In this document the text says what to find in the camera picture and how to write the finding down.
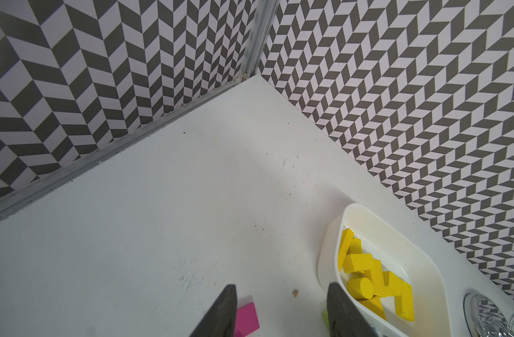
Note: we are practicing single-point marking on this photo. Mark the yellow cylinder block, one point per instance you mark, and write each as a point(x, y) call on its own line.
point(360, 288)

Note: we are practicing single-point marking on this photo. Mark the yellow long block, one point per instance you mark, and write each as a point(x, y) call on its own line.
point(346, 240)

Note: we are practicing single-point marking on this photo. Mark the yellow rectangular block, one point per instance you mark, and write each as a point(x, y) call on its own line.
point(375, 275)

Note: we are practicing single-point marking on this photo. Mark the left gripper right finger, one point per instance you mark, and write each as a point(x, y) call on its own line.
point(344, 319)

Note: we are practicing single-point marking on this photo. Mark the white plastic tray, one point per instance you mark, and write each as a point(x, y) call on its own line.
point(399, 255)

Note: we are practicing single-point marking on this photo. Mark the metal wire cup rack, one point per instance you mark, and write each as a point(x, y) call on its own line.
point(484, 318)

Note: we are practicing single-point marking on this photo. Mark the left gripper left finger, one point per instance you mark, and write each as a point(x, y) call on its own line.
point(220, 319)

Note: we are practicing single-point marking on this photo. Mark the magenta block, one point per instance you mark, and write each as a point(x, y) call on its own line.
point(247, 321)

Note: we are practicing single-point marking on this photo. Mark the yellow triangle block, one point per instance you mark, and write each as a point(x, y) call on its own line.
point(374, 305)

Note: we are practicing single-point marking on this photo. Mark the light green block back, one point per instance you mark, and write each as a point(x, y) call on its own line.
point(324, 315)

